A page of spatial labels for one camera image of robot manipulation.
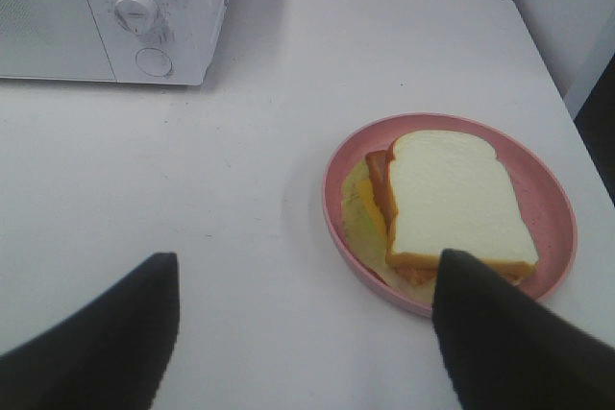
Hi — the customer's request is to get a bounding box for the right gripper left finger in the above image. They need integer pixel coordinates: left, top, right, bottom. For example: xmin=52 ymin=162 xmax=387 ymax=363
xmin=1 ymin=253 xmax=181 ymax=409

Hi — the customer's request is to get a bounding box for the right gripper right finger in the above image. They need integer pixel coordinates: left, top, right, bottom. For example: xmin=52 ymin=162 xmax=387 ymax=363
xmin=431 ymin=249 xmax=614 ymax=409

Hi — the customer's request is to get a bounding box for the pink plate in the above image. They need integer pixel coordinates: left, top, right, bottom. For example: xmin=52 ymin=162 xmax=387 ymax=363
xmin=321 ymin=112 xmax=578 ymax=318

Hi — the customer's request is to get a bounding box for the white bread sandwich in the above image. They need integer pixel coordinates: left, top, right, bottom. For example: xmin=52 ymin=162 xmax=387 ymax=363
xmin=342 ymin=130 xmax=539 ymax=289

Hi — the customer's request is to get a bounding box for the white microwave door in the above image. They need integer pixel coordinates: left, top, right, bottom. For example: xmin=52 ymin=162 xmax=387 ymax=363
xmin=1 ymin=0 xmax=114 ymax=82

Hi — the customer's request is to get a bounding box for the white timer knob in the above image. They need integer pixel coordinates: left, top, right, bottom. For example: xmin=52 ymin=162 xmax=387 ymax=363
xmin=113 ymin=0 xmax=160 ymax=36

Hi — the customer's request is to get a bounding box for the white microwave oven body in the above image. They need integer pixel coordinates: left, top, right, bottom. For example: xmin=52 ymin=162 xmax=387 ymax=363
xmin=1 ymin=0 xmax=229 ymax=85

